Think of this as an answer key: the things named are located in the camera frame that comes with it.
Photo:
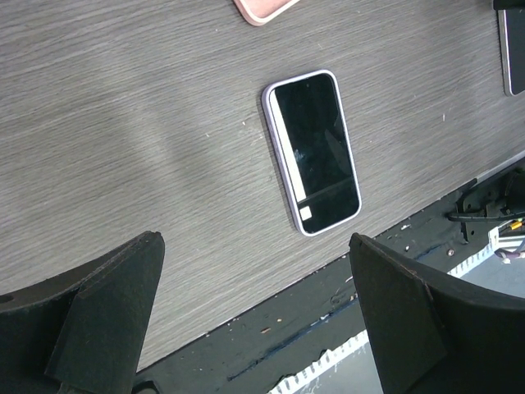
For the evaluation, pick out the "silver-edged black phone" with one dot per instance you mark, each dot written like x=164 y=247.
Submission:
x=511 y=26

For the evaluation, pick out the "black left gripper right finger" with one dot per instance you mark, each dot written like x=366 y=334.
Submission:
x=431 y=332

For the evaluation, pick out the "white slotted cable duct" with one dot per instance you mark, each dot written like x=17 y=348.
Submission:
x=346 y=369

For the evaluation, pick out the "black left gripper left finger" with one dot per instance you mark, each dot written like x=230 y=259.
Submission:
x=83 y=330

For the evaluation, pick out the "lilac phone case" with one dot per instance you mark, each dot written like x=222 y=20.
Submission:
x=266 y=123

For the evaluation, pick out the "blue-edged black phone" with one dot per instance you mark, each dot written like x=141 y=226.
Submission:
x=316 y=152

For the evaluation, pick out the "pink phone case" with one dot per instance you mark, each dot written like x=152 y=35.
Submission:
x=260 y=12

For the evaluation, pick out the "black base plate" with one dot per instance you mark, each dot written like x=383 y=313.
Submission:
x=287 y=332

